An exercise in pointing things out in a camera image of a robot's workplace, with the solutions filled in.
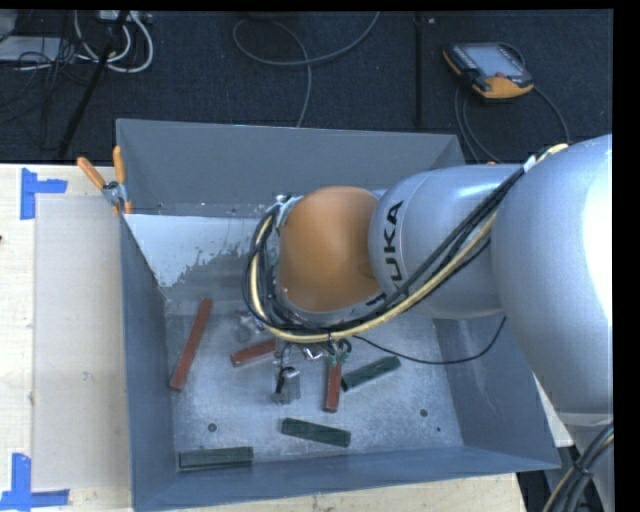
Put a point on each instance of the dark green flat block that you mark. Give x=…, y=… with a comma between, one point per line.
x=316, y=433
x=216, y=458
x=371, y=373

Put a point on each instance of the pale flat board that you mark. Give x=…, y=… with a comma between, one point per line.
x=75, y=325

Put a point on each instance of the grey metal bin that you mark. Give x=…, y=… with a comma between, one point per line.
x=235, y=400

